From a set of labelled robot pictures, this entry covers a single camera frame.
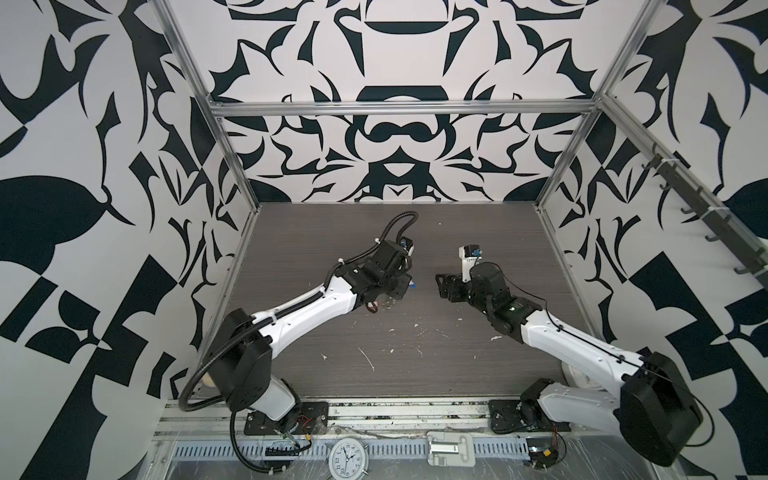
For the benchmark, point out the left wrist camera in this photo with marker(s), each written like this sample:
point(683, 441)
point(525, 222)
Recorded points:
point(407, 244)

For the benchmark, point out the red key tag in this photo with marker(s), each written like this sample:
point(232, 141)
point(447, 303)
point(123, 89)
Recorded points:
point(372, 307)

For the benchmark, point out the white alarm clock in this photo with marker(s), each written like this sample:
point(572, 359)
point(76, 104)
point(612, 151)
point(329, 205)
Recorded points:
point(348, 460)

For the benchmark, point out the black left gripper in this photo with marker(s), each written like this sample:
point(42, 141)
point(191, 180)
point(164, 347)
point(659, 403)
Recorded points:
point(404, 281)

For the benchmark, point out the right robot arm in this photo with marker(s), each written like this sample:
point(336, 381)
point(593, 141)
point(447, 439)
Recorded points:
point(643, 399)

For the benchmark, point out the silver metal latch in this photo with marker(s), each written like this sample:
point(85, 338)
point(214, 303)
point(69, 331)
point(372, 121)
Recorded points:
point(450, 449)

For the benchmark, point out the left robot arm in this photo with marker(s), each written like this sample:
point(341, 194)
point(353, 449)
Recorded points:
point(237, 367)

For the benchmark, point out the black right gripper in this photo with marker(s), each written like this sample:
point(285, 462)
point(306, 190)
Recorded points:
point(444, 289)

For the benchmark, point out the black wall hook rail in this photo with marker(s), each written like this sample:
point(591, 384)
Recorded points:
point(725, 226)

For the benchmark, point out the white round object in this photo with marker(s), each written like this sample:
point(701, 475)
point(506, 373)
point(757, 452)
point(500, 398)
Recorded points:
point(577, 379)

